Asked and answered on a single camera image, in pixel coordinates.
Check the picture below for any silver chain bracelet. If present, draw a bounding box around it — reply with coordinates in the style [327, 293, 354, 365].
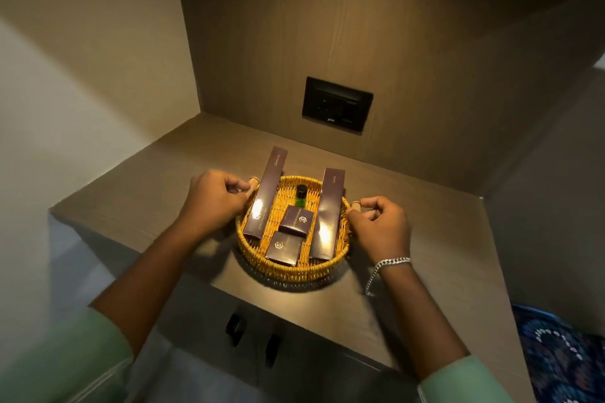
[364, 257, 412, 297]

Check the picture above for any black wall socket panel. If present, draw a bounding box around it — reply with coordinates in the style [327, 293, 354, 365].
[302, 76, 374, 134]

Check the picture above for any long brown toiletry box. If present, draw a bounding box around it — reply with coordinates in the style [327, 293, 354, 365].
[309, 168, 346, 262]
[242, 146, 288, 240]

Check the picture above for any light green left sleeve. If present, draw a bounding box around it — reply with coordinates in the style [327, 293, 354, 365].
[0, 307, 135, 403]

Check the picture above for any small brown toiletry box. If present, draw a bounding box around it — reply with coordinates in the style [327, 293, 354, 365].
[278, 205, 315, 238]
[265, 231, 304, 268]

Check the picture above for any blue patterned fabric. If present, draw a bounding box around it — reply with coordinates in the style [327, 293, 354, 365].
[511, 304, 605, 403]

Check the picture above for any person's right forearm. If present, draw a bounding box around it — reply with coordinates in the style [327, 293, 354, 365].
[377, 260, 471, 383]

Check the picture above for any person's left forearm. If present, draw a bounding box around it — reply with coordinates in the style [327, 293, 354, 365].
[89, 216, 209, 359]

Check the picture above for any round yellow wicker basket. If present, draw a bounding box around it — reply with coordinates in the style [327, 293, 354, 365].
[235, 175, 363, 284]

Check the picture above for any black cabinet knob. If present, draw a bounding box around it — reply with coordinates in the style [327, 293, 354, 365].
[225, 312, 246, 348]
[265, 333, 283, 369]

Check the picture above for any light green right sleeve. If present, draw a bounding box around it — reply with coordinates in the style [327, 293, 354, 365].
[417, 355, 516, 403]

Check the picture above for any person's right hand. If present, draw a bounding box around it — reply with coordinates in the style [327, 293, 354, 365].
[346, 196, 412, 266]

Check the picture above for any person's left hand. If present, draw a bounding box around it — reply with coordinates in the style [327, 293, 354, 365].
[177, 170, 260, 241]

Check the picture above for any light green sleeve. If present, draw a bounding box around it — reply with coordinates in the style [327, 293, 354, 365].
[0, 307, 135, 403]
[417, 355, 516, 403]

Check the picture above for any grey cabinet front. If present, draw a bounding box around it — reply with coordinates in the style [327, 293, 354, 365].
[49, 214, 421, 403]

